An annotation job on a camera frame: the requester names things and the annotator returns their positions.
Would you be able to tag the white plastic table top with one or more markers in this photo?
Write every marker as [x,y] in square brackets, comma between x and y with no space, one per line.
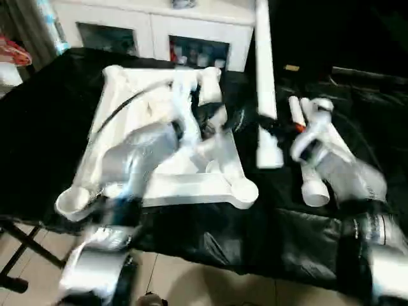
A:
[191,188]

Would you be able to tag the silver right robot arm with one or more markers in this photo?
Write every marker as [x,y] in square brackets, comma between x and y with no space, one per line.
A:
[360,178]

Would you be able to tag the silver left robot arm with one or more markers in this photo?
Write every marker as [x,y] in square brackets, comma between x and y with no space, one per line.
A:
[134,159]

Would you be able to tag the small gold label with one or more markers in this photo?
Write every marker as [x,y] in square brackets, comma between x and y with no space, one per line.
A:
[292,67]

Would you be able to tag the long black bar device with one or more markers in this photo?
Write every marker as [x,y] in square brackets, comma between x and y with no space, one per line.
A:
[366,75]

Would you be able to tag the white glass-door cabinet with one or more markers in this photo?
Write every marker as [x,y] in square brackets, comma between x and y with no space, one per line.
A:
[153,28]

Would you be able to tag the dark grey bundle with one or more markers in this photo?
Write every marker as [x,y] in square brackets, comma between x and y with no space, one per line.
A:
[183,3]

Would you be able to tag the black mat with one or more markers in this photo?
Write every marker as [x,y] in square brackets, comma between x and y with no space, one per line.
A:
[48,127]

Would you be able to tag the grey curtain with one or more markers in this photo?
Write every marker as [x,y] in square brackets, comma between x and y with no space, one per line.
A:
[32,32]

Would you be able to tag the red clothes hangers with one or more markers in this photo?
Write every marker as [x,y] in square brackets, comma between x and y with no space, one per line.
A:
[16,54]

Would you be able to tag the white storage box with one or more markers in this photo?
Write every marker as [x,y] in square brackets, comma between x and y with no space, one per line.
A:
[9,75]

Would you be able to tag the black folding frame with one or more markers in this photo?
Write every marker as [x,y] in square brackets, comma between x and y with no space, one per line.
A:
[38,248]

